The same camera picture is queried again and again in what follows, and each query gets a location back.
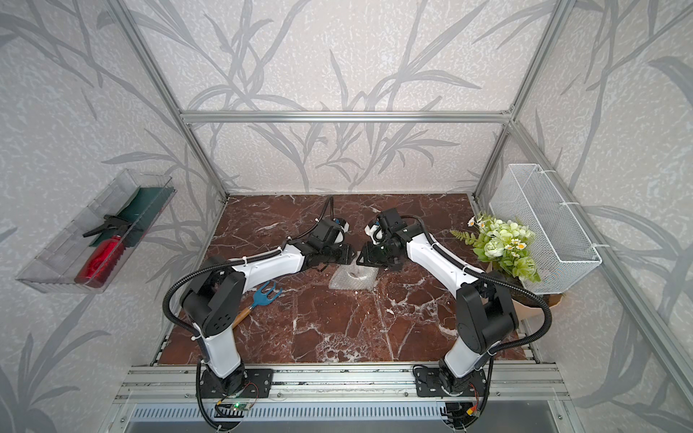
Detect clear bubble wrap sheet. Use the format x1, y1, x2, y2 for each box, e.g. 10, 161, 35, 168
328, 263, 378, 292

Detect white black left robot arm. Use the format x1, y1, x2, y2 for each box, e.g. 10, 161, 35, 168
180, 218, 355, 396

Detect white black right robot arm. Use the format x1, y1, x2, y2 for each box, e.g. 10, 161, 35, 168
357, 209, 518, 396

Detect green white artificial flowers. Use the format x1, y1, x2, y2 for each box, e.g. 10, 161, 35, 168
450, 214, 541, 283

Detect wooden flower pot base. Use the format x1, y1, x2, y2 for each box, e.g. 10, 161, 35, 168
505, 278, 564, 320

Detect green circuit board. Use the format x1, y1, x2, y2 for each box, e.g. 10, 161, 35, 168
214, 400, 256, 419

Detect green card in tray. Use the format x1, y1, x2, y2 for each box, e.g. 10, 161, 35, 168
90, 187, 175, 248

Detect red black pruning shears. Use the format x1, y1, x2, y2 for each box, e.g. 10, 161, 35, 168
74, 215, 132, 289

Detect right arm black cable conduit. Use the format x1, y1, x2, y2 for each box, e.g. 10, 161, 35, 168
402, 215, 553, 355

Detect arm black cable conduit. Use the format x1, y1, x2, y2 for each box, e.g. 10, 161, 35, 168
161, 196, 337, 337
402, 215, 553, 355

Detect blue garden fork wooden handle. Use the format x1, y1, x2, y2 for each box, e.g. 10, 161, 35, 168
232, 281, 283, 328

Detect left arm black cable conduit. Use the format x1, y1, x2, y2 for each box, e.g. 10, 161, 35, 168
161, 196, 337, 337

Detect white wire mesh basket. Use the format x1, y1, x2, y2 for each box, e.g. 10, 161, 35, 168
489, 163, 602, 295

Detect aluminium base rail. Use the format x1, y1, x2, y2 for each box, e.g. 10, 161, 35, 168
114, 361, 570, 404

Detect clear plastic wall tray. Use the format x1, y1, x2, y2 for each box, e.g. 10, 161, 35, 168
16, 170, 176, 294

